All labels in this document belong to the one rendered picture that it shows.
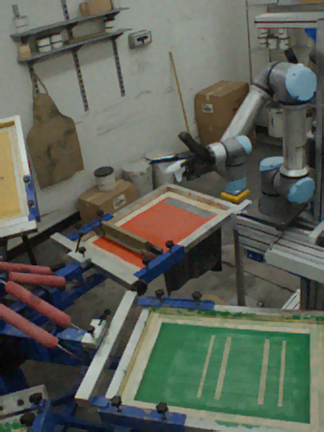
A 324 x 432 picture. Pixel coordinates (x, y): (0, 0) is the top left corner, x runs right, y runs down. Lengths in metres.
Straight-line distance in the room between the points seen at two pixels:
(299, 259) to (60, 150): 2.96
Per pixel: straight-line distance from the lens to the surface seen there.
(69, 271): 2.19
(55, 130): 4.28
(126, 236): 2.33
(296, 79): 1.61
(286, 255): 1.88
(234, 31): 6.11
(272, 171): 1.86
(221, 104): 5.31
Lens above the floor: 2.28
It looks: 30 degrees down
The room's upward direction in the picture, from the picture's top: 10 degrees counter-clockwise
